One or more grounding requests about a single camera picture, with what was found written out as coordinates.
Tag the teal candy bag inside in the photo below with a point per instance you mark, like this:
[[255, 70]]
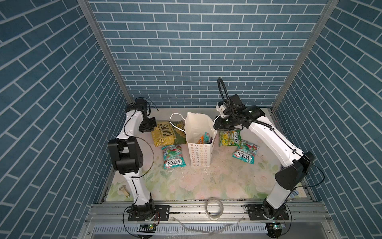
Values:
[[205, 139]]

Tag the yellow kettle chips bag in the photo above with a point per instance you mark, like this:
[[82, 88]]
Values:
[[166, 133]]

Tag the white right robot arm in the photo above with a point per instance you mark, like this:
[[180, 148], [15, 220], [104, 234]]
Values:
[[295, 162]]

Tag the white patterned paper bag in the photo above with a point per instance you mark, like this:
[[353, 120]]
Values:
[[195, 126]]

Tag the aluminium front rail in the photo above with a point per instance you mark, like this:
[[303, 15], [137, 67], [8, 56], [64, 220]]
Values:
[[229, 211]]

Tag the teal Fox's mint blossom candy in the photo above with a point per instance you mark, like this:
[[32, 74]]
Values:
[[246, 151]]

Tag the green Fox's spring tea candy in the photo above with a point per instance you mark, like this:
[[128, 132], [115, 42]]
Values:
[[230, 138]]

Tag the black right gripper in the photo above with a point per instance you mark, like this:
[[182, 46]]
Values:
[[218, 126]]

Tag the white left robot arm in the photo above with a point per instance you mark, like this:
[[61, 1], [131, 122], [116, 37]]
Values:
[[127, 157]]

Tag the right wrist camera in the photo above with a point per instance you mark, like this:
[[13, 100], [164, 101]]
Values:
[[222, 109]]

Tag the small beige spool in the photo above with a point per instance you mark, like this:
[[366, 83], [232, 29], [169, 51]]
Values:
[[123, 191]]

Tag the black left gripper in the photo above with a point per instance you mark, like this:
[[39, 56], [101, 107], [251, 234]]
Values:
[[152, 124]]

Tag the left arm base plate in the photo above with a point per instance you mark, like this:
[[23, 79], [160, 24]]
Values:
[[148, 212]]

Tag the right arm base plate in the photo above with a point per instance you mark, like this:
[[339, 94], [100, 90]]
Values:
[[258, 212]]

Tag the clear tape roll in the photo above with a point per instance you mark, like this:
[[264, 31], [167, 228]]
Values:
[[214, 208]]

